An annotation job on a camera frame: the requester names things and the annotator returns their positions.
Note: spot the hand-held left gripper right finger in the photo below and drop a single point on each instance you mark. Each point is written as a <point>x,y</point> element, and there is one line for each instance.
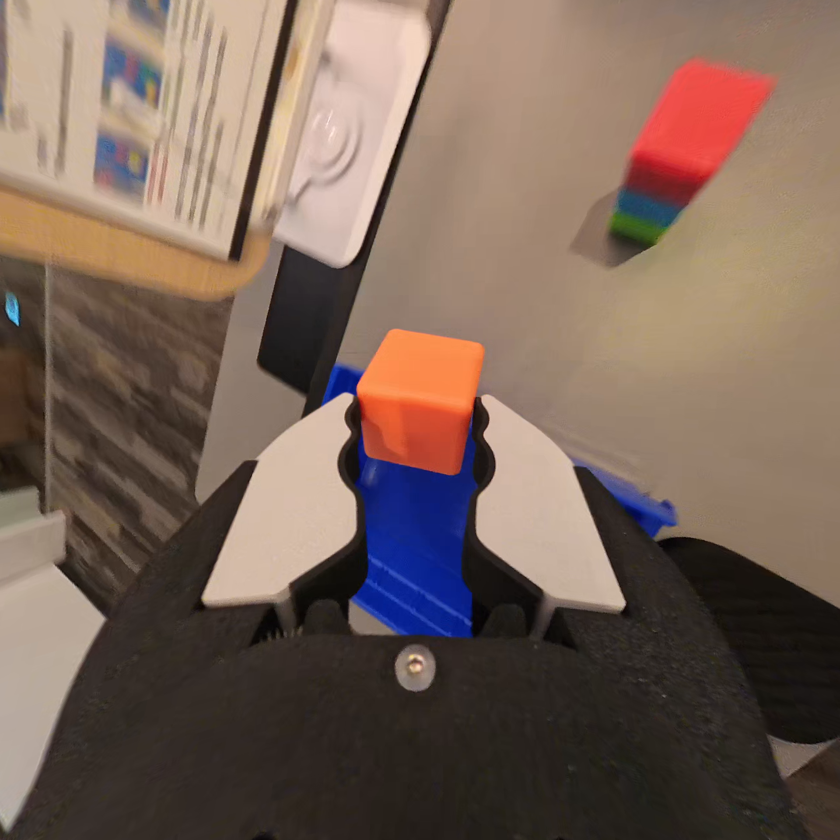
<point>549,525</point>

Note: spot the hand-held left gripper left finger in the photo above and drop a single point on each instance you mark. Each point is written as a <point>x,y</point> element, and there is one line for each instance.
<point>282,525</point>

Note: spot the blue plastic bin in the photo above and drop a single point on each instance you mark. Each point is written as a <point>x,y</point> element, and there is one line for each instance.
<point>407,565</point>

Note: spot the orange magnetic cube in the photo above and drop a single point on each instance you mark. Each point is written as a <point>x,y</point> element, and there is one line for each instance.
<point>420,400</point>

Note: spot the green magnetic cube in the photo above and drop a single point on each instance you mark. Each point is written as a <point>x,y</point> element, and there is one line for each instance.
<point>641,231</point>

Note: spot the teal magnetic cube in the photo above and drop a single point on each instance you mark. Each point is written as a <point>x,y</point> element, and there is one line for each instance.
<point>654,208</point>

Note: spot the red magnetic cube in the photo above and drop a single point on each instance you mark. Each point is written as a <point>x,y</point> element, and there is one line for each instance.
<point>696,131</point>

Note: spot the black textured mat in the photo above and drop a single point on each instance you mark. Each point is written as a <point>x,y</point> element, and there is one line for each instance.
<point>775,643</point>

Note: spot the white sign stand base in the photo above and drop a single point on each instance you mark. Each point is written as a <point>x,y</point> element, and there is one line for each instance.
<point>355,131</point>

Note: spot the wooden instruction sign board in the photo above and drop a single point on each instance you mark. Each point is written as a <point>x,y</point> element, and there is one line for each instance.
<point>131,131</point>

